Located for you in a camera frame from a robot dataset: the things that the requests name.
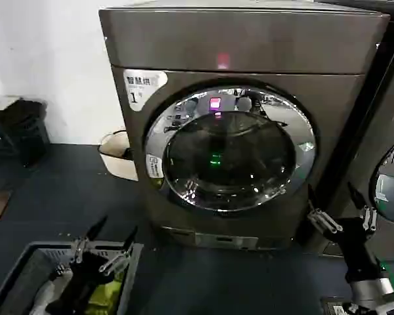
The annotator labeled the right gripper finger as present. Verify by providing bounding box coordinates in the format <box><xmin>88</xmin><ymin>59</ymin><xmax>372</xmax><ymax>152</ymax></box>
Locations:
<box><xmin>347</xmin><ymin>182</ymin><xmax>378</xmax><ymax>234</ymax></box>
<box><xmin>307</xmin><ymin>184</ymin><xmax>344</xmax><ymax>234</ymax></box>

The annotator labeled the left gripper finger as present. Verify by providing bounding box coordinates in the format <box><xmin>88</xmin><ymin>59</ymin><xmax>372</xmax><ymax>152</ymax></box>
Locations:
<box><xmin>70</xmin><ymin>215</ymin><xmax>108</xmax><ymax>264</ymax></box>
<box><xmin>98</xmin><ymin>226</ymin><xmax>139</xmax><ymax>274</ymax></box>

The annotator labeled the grey plastic laundry basket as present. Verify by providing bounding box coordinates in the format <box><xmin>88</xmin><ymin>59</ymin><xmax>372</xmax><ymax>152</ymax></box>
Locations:
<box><xmin>0</xmin><ymin>241</ymin><xmax>144</xmax><ymax>315</ymax></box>

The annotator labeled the white cloth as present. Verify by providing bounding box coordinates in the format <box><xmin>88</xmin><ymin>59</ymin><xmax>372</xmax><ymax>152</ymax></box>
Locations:
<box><xmin>28</xmin><ymin>281</ymin><xmax>55</xmax><ymax>315</ymax></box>

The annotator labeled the grey dryer with number sticker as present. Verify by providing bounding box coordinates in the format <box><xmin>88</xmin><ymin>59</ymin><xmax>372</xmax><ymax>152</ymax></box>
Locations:
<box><xmin>98</xmin><ymin>6</ymin><xmax>391</xmax><ymax>253</ymax></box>

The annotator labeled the round chrome glass dryer door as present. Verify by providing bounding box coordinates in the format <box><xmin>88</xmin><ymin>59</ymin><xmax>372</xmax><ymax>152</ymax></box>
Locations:
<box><xmin>142</xmin><ymin>85</ymin><xmax>317</xmax><ymax>213</ymax></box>

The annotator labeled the yellow-green cloth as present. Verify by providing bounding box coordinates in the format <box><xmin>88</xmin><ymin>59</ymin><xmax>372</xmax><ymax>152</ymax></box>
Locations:
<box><xmin>85</xmin><ymin>270</ymin><xmax>125</xmax><ymax>315</ymax></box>

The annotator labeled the black cloth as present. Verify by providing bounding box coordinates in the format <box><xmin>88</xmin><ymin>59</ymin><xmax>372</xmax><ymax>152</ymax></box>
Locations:
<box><xmin>0</xmin><ymin>98</ymin><xmax>49</xmax><ymax>132</ymax></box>

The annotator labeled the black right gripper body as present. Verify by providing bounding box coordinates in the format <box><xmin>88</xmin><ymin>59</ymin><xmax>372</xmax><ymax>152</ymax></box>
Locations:
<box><xmin>338</xmin><ymin>217</ymin><xmax>382</xmax><ymax>283</ymax></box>

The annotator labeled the black plastic crate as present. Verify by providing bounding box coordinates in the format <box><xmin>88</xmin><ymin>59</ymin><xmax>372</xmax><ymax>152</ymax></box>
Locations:
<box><xmin>0</xmin><ymin>113</ymin><xmax>51</xmax><ymax>168</ymax></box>

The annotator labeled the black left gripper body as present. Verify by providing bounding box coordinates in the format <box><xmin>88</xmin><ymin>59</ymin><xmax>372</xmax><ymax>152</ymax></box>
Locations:
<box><xmin>60</xmin><ymin>251</ymin><xmax>114</xmax><ymax>315</ymax></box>

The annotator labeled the white round basin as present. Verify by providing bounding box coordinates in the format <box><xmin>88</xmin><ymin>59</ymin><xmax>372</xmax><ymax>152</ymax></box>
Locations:
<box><xmin>98</xmin><ymin>129</ymin><xmax>139</xmax><ymax>182</ymax></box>

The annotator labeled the round dryer door, pale rim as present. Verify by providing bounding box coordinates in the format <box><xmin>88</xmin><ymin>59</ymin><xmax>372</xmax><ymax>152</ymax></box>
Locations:
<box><xmin>370</xmin><ymin>135</ymin><xmax>394</xmax><ymax>226</ymax></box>

